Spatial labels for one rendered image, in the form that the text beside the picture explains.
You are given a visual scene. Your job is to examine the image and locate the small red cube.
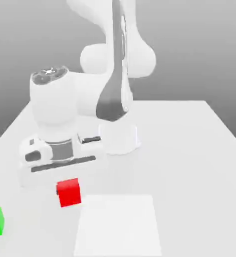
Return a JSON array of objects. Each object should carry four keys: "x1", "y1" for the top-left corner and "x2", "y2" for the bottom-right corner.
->
[{"x1": 56, "y1": 177, "x2": 82, "y2": 208}]

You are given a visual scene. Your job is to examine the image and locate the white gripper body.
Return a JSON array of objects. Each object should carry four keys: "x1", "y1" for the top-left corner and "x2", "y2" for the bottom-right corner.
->
[{"x1": 19, "y1": 153, "x2": 105, "y2": 188}]

